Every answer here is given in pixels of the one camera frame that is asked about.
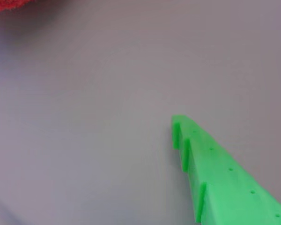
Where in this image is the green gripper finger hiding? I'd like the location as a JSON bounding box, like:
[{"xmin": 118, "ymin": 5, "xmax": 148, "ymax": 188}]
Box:
[{"xmin": 171, "ymin": 114, "xmax": 281, "ymax": 225}]

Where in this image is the fluffy orange-red cloth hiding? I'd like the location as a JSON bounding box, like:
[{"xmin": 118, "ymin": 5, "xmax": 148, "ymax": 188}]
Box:
[{"xmin": 0, "ymin": 0, "xmax": 30, "ymax": 15}]

